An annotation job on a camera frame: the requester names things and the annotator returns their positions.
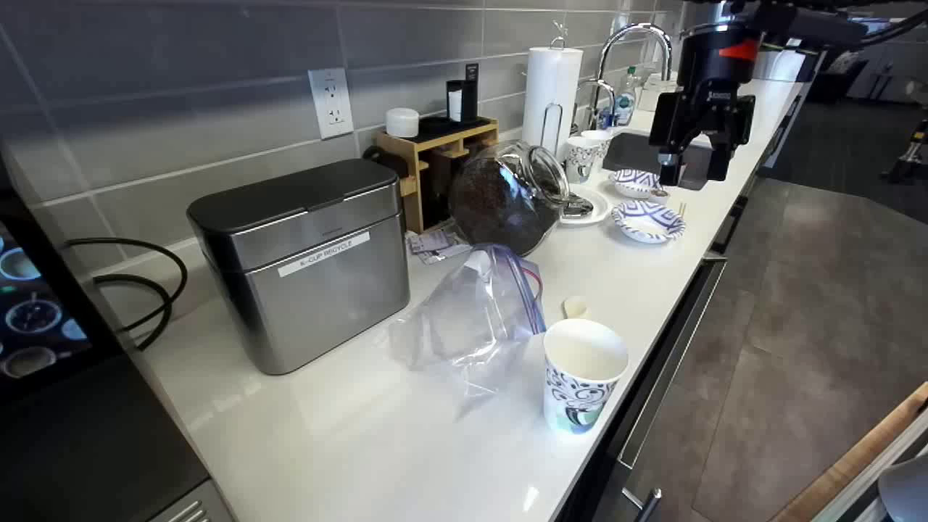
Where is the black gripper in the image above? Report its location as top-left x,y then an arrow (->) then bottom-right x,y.
645,84 -> 759,190

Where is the black sink basin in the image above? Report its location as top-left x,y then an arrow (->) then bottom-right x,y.
602,132 -> 679,178

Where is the blue soap bottle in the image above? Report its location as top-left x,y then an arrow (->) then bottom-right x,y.
608,65 -> 640,132

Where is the patterned paper cup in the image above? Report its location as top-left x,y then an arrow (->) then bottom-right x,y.
560,136 -> 602,187
538,316 -> 631,435
576,129 -> 618,156

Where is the white paper plate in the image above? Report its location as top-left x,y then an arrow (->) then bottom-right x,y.
554,187 -> 615,230

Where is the chrome kitchen faucet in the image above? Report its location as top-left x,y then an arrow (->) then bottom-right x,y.
589,21 -> 676,129

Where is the metal paper towel holder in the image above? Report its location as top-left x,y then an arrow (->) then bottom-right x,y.
535,100 -> 567,156

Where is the white paper towel roll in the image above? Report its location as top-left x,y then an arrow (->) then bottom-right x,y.
519,43 -> 585,156

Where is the tall black narrow box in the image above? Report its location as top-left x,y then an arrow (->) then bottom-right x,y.
460,62 -> 482,129

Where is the black box with white label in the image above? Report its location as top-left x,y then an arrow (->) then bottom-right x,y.
442,79 -> 466,129

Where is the clear zip plastic bag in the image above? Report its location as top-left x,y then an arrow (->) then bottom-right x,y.
387,245 -> 548,414

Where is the wooden countertop rack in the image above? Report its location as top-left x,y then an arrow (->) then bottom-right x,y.
371,116 -> 500,236

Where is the white round cap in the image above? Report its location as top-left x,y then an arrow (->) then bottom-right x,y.
383,104 -> 424,142

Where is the wooden board edge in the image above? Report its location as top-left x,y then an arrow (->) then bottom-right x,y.
767,381 -> 928,522

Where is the dark lower cabinet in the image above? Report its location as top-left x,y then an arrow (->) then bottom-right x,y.
554,56 -> 822,522

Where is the grey round object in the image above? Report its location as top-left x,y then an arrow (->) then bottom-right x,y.
872,453 -> 928,522

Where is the stainless steel lidded bin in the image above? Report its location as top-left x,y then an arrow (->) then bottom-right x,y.
186,156 -> 412,378

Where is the black appliance with screen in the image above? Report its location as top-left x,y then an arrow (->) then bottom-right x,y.
0,156 -> 235,522

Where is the long silver cabinet handle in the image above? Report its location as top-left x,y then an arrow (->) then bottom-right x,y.
615,255 -> 731,472

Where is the white wall outlet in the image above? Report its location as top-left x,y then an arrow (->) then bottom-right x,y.
305,65 -> 355,142

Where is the black power cable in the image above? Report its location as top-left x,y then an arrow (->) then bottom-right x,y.
60,236 -> 192,355

